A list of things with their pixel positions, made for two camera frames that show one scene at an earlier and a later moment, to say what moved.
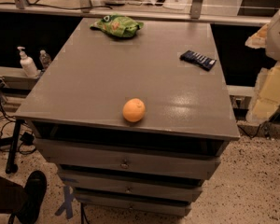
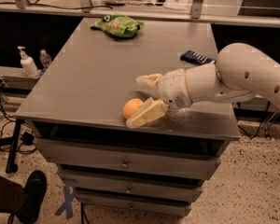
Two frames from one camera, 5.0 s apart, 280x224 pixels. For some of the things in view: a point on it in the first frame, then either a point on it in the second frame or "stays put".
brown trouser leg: [7, 197] stays put
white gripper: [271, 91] -> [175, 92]
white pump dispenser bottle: [27, 64] stays put
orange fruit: [133, 109] stays put
